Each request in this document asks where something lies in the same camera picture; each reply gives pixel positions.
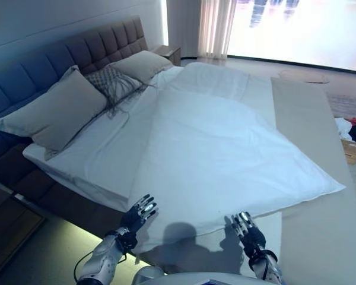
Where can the dark glass nightstand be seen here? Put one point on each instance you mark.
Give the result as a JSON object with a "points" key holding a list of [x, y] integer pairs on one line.
{"points": [[9, 228]]}

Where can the large beige pillow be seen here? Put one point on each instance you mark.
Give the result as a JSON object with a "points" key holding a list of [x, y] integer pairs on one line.
{"points": [[142, 63], [59, 110]]}

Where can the cardboard box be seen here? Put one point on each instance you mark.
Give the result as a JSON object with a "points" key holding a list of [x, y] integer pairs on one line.
{"points": [[354, 151]]}

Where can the brown upholstered bed frame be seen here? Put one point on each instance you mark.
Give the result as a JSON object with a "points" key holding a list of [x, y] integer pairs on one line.
{"points": [[32, 178]]}

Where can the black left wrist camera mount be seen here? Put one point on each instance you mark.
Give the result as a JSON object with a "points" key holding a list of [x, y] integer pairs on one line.
{"points": [[127, 239]]}

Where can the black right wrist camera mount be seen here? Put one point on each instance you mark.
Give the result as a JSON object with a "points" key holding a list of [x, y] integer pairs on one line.
{"points": [[261, 256]]}

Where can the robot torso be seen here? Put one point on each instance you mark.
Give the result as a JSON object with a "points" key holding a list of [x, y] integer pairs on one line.
{"points": [[190, 277]]}

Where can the large bright window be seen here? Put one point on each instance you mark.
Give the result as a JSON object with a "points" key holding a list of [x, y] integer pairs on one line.
{"points": [[299, 26]]}

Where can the grey fringed woven cushion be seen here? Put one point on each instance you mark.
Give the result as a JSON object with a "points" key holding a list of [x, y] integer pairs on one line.
{"points": [[109, 83]]}

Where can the beige woven bed runner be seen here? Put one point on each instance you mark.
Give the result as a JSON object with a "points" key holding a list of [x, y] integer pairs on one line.
{"points": [[308, 222]]}

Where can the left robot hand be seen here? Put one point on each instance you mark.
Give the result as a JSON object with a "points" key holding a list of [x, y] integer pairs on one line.
{"points": [[135, 215]]}

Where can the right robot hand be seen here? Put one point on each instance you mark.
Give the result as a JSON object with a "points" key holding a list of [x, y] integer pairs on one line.
{"points": [[252, 234]]}

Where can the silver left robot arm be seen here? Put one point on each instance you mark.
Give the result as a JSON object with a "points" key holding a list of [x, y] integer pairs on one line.
{"points": [[104, 264]]}

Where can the sheer pale curtain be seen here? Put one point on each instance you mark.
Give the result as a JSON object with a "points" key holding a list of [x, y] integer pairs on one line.
{"points": [[216, 26]]}

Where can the white sheeted mattress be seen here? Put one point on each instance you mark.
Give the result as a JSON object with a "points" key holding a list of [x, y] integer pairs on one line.
{"points": [[106, 154]]}

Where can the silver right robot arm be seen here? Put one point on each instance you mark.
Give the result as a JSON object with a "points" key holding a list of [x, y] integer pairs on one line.
{"points": [[268, 271]]}

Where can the white duvet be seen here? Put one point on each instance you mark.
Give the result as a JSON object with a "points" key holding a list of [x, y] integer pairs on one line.
{"points": [[225, 148]]}

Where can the brown tufted headboard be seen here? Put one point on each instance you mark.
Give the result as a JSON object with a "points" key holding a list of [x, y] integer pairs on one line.
{"points": [[47, 62]]}

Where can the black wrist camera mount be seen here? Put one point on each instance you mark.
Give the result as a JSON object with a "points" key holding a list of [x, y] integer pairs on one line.
{"points": [[261, 256], [127, 239]]}

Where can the wooden nightstand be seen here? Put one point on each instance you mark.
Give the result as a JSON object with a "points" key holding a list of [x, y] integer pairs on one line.
{"points": [[169, 53]]}

